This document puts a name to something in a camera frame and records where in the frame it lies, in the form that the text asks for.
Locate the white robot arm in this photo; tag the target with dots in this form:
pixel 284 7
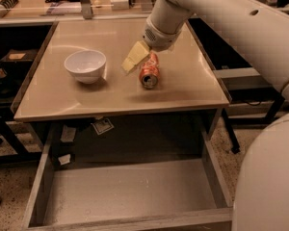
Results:
pixel 260 34

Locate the open grey wooden drawer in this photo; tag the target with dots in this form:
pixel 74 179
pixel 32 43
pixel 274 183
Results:
pixel 144 175

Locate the dark box with label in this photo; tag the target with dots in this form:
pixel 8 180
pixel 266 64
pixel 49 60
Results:
pixel 19 57

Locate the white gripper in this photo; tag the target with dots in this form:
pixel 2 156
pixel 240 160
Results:
pixel 161 38

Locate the white bowl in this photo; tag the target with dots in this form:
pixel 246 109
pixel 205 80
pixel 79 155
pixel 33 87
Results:
pixel 86 66

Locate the white paper tag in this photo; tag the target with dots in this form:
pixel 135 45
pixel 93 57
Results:
pixel 102 126

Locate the beige top cabinet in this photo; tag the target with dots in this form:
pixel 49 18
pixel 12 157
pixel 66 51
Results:
pixel 187 82

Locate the red coke can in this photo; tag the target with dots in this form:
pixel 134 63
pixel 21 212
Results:
pixel 150 74

